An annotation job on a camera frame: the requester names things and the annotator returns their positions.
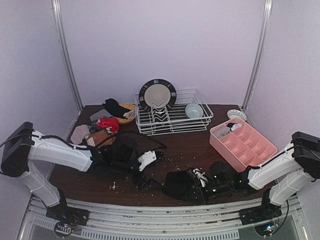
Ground brown underwear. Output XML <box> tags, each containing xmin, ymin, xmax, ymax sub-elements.
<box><xmin>86</xmin><ymin>130</ymin><xmax>116</xmax><ymax>148</ymax></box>

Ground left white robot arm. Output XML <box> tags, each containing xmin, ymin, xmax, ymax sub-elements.
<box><xmin>0</xmin><ymin>122</ymin><xmax>167</xmax><ymax>220</ymax></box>

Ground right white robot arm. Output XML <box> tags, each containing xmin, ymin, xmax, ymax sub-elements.
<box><xmin>185</xmin><ymin>131</ymin><xmax>320</xmax><ymax>208</ymax></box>

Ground red underwear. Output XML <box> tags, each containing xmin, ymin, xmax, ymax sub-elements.
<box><xmin>96</xmin><ymin>118</ymin><xmax>120</xmax><ymax>134</ymax></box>

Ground grey striped underwear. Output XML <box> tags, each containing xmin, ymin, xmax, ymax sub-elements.
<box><xmin>89</xmin><ymin>109</ymin><xmax>114</xmax><ymax>123</ymax></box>

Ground beige underwear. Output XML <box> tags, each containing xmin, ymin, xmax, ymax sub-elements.
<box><xmin>70</xmin><ymin>124</ymin><xmax>90</xmax><ymax>145</ymax></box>

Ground grey rolled underwear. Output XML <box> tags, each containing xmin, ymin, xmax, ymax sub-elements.
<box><xmin>212</xmin><ymin>126</ymin><xmax>231</xmax><ymax>139</ymax></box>

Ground black and white rolled underwear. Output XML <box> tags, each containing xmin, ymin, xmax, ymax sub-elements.
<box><xmin>226</xmin><ymin>122</ymin><xmax>243</xmax><ymax>132</ymax></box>

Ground pink divided organizer box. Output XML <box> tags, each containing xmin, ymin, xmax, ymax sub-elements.
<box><xmin>209</xmin><ymin>118</ymin><xmax>278</xmax><ymax>173</ymax></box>

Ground beige white socks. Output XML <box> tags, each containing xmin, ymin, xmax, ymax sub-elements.
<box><xmin>123</xmin><ymin>110</ymin><xmax>136</xmax><ymax>120</ymax></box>

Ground black cloth on plate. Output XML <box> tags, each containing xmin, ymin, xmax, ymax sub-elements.
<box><xmin>102</xmin><ymin>98</ymin><xmax>131</xmax><ymax>119</ymax></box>

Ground blue patterned yellow bowl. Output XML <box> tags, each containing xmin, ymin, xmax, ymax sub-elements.
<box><xmin>227</xmin><ymin>109</ymin><xmax>247</xmax><ymax>122</ymax></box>

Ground dark rimmed beige plate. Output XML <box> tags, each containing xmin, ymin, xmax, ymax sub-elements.
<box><xmin>138</xmin><ymin>79</ymin><xmax>177</xmax><ymax>112</ymax></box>

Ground light blue ceramic bowl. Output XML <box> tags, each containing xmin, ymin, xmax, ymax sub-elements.
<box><xmin>185</xmin><ymin>103</ymin><xmax>204</xmax><ymax>119</ymax></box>

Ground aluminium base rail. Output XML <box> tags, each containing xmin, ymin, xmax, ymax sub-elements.
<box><xmin>17</xmin><ymin>196</ymin><xmax>312</xmax><ymax>240</ymax></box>

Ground white wire dish rack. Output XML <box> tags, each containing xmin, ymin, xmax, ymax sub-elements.
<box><xmin>134</xmin><ymin>89</ymin><xmax>214</xmax><ymax>136</ymax></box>

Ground left aluminium frame post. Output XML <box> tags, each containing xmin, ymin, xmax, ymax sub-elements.
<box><xmin>51</xmin><ymin>0</ymin><xmax>84</xmax><ymax>112</ymax></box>

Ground aluminium frame post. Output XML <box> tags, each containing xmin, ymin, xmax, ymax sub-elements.
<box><xmin>242</xmin><ymin>0</ymin><xmax>274</xmax><ymax>112</ymax></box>
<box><xmin>51</xmin><ymin>0</ymin><xmax>84</xmax><ymax>112</ymax></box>

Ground right aluminium frame post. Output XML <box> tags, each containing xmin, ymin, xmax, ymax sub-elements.
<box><xmin>242</xmin><ymin>0</ymin><xmax>274</xmax><ymax>112</ymax></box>

